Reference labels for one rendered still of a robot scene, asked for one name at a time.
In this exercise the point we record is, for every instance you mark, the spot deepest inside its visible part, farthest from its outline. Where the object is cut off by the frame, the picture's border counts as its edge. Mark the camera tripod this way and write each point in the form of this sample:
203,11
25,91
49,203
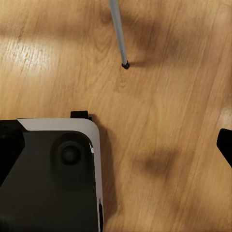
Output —
119,33

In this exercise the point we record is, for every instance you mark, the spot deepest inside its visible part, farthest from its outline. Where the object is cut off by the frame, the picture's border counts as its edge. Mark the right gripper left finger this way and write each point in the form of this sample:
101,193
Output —
12,144

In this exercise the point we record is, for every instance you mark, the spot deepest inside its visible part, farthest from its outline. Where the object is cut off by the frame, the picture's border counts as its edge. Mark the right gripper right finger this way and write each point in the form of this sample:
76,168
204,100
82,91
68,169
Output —
224,143

